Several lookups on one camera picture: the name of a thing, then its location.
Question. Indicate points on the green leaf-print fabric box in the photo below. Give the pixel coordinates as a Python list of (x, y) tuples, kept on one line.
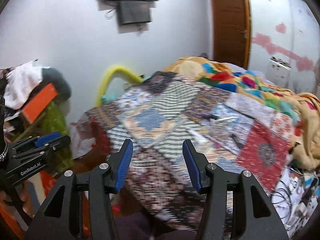
[(55, 115)]

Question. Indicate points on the wooden door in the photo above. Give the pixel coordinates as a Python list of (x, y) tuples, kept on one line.
[(227, 25)]

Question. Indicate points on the grey cushion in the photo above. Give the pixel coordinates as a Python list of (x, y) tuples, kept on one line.
[(60, 82)]

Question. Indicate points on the white cloth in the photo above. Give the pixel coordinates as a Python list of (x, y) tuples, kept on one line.
[(22, 80)]

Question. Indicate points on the white stick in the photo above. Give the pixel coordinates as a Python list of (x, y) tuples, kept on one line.
[(226, 119)]

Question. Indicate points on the yellow foam tube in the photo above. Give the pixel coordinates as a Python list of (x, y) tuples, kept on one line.
[(110, 72)]

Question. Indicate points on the black marker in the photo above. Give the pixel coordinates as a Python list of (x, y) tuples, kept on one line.
[(208, 116)]

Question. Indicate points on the patchwork printed blanket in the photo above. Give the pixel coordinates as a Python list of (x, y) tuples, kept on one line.
[(162, 110)]

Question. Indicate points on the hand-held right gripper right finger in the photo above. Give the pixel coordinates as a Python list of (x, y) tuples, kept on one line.
[(191, 165)]

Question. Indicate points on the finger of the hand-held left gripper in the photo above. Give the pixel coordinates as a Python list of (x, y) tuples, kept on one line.
[(60, 142), (47, 138)]

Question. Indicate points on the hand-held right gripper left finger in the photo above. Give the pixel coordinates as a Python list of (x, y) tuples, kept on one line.
[(123, 165)]

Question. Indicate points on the orange box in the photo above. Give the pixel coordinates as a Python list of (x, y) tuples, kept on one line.
[(40, 102)]

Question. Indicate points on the teal cloth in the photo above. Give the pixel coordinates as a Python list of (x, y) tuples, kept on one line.
[(108, 97)]

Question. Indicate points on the multicoloured fleece blanket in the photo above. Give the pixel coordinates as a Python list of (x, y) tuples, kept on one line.
[(225, 77)]

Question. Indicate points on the black box under television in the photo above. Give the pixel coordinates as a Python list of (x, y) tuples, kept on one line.
[(133, 12)]

